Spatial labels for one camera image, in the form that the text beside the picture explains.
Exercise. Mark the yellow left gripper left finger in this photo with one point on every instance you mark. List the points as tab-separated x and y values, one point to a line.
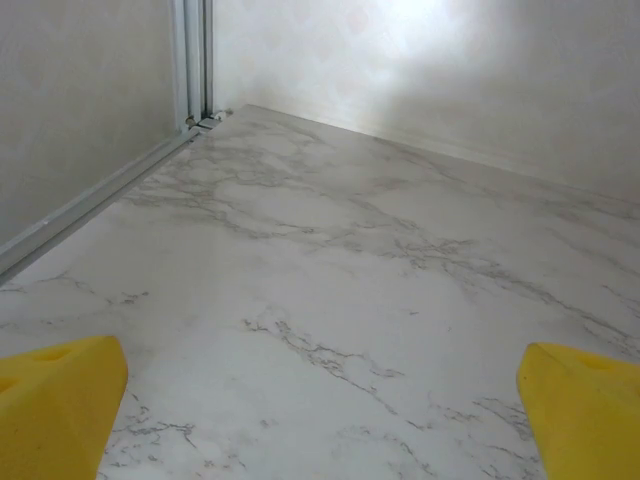
55	410

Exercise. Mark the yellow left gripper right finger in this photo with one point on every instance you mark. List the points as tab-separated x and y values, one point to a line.
590	420

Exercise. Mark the aluminium table side rail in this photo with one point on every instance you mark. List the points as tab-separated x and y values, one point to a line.
100	197

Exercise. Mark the aluminium frame post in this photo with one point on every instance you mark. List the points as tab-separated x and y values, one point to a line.
192	60

